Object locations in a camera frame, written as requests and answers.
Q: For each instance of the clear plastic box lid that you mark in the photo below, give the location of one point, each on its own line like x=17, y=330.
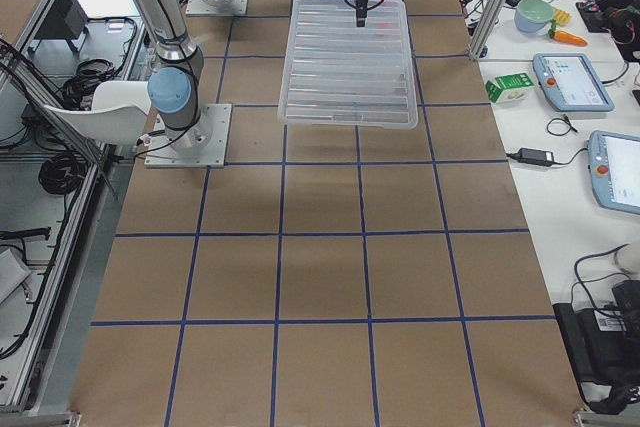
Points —
x=336, y=73

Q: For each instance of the green white carton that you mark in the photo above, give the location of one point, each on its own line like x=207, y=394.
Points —
x=509, y=88

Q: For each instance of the green bowl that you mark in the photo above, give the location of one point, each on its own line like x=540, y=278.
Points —
x=532, y=15

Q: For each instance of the yellow toy corn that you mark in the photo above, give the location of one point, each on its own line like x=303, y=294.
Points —
x=560, y=17

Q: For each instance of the toy carrot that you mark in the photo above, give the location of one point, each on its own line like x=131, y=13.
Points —
x=565, y=37

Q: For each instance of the teach pendant far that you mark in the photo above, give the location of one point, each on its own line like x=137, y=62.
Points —
x=570, y=83

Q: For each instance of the teach pendant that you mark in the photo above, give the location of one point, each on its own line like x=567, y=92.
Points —
x=614, y=170
x=570, y=83

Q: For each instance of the black power adapter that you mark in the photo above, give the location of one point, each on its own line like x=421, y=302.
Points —
x=531, y=156

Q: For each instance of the white chair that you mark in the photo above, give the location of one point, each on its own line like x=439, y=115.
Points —
x=118, y=113

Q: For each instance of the teach pendant near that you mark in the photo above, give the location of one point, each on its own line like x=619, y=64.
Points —
x=614, y=170

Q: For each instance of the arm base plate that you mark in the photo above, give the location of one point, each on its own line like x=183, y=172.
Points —
x=203, y=145
x=199, y=8

